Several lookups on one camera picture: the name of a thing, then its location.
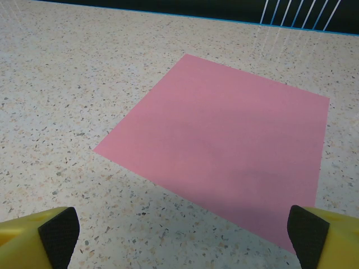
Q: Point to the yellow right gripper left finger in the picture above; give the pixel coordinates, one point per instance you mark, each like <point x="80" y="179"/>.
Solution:
<point x="25" y="241"/>

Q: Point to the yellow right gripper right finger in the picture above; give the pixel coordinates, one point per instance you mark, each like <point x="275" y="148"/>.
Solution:
<point x="333" y="241"/>

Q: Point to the pink paper sheet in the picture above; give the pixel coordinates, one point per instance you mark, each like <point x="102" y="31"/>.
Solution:
<point x="218" y="134"/>

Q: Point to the blue table edge border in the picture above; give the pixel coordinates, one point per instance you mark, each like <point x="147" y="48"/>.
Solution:
<point x="280" y="25"/>

